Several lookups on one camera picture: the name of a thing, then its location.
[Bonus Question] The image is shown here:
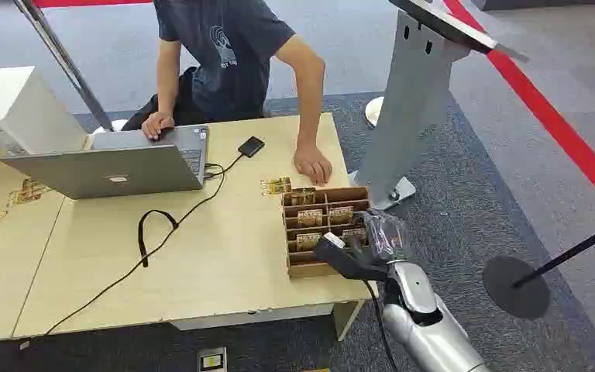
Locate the person's left hand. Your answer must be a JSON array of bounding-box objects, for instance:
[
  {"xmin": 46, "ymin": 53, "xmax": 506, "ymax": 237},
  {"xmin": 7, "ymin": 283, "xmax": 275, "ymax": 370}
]
[{"xmin": 293, "ymin": 143, "xmax": 333, "ymax": 187}]

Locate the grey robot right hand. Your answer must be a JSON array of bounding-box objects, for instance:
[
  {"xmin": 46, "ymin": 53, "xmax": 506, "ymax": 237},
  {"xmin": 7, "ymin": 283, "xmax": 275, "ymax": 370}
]
[{"xmin": 314, "ymin": 209, "xmax": 412, "ymax": 282}]

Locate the person's right hand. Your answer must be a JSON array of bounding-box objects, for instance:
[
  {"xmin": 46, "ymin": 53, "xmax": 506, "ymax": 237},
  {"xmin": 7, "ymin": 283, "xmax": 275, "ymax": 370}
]
[{"xmin": 141, "ymin": 111, "xmax": 177, "ymax": 141}]

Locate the black chair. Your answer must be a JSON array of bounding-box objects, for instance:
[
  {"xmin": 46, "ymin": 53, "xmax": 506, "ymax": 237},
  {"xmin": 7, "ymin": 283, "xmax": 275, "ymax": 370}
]
[{"xmin": 121, "ymin": 67, "xmax": 198, "ymax": 132}]

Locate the wooden card box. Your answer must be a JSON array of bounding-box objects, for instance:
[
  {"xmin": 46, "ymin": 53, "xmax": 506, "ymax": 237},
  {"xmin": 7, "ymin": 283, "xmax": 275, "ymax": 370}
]
[{"xmin": 280, "ymin": 185, "xmax": 380, "ymax": 280}]

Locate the pale desk leg panel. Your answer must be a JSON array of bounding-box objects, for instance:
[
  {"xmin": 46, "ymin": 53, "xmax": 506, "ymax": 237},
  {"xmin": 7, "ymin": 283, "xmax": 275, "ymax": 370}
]
[{"xmin": 332, "ymin": 299, "xmax": 368, "ymax": 343}]

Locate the small black external drive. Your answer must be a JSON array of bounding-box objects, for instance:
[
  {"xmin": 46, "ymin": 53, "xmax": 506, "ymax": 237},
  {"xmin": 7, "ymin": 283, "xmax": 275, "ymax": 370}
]
[{"xmin": 237, "ymin": 136, "xmax": 267, "ymax": 159}]

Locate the silver laptop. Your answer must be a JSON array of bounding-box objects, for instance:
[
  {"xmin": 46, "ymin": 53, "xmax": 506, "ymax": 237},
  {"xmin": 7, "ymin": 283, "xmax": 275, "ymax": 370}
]
[{"xmin": 0, "ymin": 124, "xmax": 210, "ymax": 200}]

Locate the white round stanchion base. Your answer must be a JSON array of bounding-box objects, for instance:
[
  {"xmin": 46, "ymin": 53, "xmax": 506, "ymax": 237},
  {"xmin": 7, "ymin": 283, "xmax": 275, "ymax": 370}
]
[{"xmin": 364, "ymin": 95, "xmax": 385, "ymax": 129}]

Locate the person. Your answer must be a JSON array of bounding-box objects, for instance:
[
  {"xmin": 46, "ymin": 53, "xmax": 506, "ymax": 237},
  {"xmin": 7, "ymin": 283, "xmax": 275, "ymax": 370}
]
[{"xmin": 140, "ymin": 0, "xmax": 333, "ymax": 187}]

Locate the grey kiosk stand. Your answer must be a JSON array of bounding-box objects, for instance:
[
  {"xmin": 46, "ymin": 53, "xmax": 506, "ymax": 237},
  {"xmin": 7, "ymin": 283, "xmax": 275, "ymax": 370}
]
[{"xmin": 349, "ymin": 0, "xmax": 529, "ymax": 212}]

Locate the dark stanchion with white base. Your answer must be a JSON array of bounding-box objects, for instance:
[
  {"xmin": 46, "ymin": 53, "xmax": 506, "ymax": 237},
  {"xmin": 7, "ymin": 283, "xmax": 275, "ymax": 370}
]
[{"xmin": 12, "ymin": 0, "xmax": 129, "ymax": 136}]

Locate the white box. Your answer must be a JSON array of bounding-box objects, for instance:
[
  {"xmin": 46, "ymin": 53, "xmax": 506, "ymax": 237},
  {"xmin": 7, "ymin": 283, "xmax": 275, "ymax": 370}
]
[{"xmin": 0, "ymin": 65, "xmax": 89, "ymax": 156}]

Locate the short red barrier belt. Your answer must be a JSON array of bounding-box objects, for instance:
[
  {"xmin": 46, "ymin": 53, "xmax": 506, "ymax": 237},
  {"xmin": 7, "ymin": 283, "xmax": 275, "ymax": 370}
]
[{"xmin": 33, "ymin": 0, "xmax": 153, "ymax": 9}]

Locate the black stanchion with round base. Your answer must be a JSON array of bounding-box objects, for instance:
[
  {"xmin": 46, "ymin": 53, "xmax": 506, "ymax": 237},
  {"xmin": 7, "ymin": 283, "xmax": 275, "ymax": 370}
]
[{"xmin": 483, "ymin": 218, "xmax": 595, "ymax": 320}]

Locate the small white floor device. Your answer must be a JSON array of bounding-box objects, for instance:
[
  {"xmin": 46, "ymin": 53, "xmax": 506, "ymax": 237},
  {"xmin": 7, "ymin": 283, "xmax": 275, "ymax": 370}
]
[{"xmin": 197, "ymin": 347, "xmax": 229, "ymax": 372}]

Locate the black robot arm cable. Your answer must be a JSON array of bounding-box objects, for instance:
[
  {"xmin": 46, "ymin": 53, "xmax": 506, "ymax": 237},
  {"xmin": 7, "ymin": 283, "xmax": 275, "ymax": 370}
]
[{"xmin": 361, "ymin": 279, "xmax": 400, "ymax": 372}]

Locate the thin black cable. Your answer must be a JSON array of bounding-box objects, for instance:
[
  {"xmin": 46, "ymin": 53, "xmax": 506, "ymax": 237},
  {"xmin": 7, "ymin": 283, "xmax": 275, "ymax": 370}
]
[{"xmin": 43, "ymin": 153, "xmax": 245, "ymax": 337}]

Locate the black strap loop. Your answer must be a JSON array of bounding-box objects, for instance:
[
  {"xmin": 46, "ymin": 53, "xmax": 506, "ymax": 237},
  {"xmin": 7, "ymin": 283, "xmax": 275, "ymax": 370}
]
[{"xmin": 137, "ymin": 209, "xmax": 180, "ymax": 268}]

